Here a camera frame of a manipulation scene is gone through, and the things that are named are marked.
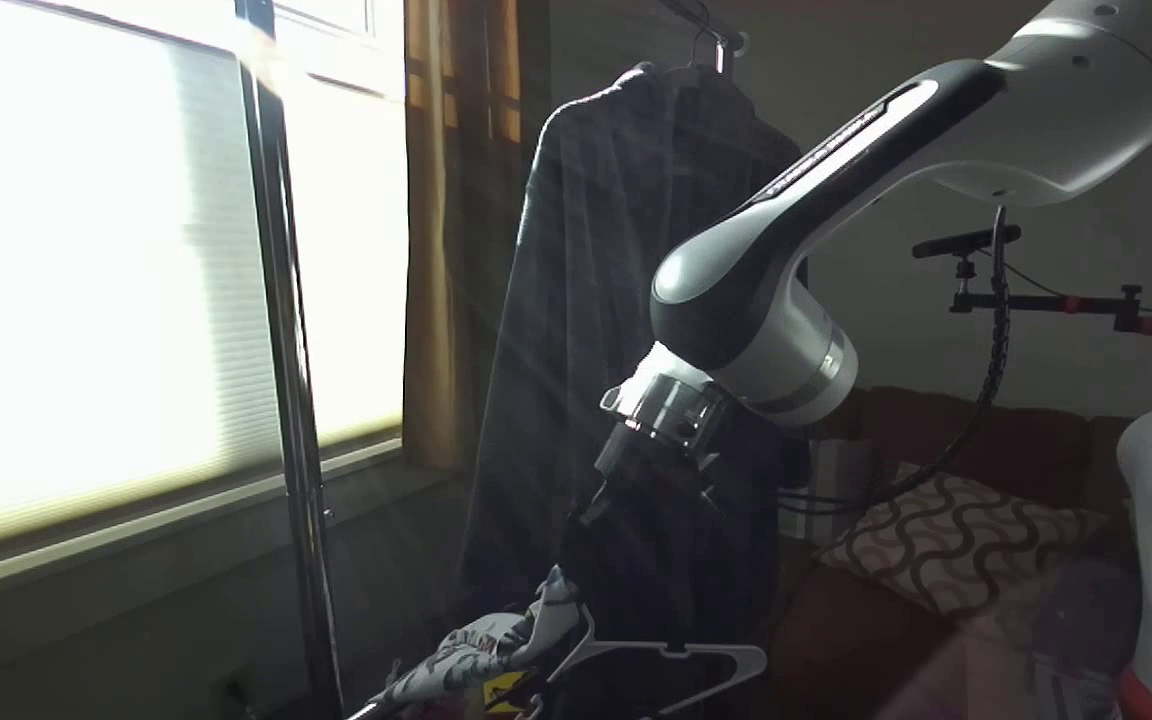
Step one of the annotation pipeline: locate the white patterned silk scarf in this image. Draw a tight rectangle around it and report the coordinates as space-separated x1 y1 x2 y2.
374 562 584 706

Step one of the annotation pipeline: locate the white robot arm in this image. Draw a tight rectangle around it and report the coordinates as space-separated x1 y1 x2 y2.
603 0 1152 456

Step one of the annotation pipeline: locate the patterned throw pillow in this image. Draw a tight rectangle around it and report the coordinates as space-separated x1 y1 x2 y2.
819 475 1105 615

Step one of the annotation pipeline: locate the metal garment rack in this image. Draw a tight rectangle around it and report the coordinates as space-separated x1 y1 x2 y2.
242 63 374 720

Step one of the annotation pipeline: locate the white plastic hanger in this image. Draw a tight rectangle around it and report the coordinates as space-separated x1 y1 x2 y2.
525 633 768 720

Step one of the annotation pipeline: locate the black camera on boom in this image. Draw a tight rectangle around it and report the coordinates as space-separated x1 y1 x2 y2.
913 225 1152 334

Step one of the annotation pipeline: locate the dark hanging coat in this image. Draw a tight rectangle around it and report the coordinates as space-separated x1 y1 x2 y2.
461 63 810 639

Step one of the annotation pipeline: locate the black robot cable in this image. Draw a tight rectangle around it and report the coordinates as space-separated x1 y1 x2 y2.
789 194 1015 518

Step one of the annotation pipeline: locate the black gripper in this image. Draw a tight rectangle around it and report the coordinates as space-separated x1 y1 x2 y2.
574 422 722 561

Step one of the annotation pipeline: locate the tan curtain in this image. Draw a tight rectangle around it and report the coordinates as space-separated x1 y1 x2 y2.
403 0 522 473

